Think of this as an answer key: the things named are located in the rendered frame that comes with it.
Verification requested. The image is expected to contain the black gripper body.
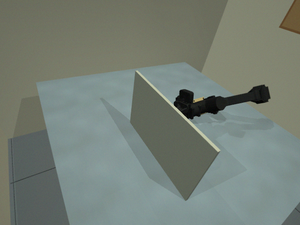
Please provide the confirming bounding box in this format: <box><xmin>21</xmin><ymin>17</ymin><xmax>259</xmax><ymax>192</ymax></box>
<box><xmin>179</xmin><ymin>89</ymin><xmax>203</xmax><ymax>119</ymax></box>

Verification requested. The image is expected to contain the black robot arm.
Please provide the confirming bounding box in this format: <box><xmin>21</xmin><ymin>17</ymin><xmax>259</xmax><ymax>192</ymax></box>
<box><xmin>174</xmin><ymin>85</ymin><xmax>270</xmax><ymax>114</ymax></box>

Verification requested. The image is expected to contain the grey flat panel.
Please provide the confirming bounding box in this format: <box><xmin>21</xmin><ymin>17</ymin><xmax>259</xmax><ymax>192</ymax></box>
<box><xmin>130</xmin><ymin>70</ymin><xmax>220</xmax><ymax>201</ymax></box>

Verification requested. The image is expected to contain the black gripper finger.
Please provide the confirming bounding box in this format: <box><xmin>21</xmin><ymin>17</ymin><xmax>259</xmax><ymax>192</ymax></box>
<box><xmin>176</xmin><ymin>101</ymin><xmax>188</xmax><ymax>113</ymax></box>

